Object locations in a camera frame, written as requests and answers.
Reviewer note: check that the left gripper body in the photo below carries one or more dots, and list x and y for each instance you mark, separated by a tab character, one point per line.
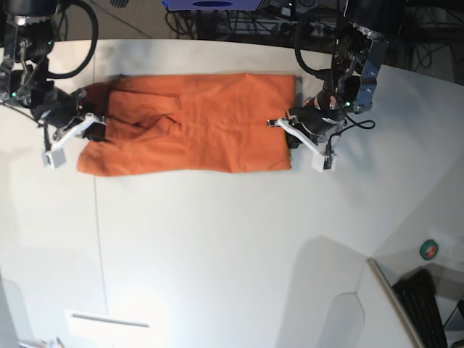
320	117

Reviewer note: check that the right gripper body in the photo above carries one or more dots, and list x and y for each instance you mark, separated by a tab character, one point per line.
58	108

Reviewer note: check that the orange t-shirt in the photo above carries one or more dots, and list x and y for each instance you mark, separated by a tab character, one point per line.
158	123

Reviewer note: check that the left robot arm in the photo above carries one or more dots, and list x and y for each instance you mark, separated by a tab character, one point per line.
361	41

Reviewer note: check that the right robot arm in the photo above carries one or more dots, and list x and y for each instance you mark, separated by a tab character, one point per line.
29	37

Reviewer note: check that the blue box with oval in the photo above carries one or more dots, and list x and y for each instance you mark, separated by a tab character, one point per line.
247	5

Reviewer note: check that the green tape roll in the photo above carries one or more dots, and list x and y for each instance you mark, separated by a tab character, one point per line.
429	249

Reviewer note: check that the black keyboard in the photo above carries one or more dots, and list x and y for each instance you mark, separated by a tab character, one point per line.
417	293

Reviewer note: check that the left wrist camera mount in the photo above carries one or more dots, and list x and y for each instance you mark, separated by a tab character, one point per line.
323	149

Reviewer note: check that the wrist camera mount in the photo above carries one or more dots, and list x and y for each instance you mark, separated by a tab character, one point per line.
323	149
83	126

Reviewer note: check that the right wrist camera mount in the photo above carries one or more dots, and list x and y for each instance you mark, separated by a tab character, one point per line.
83	126

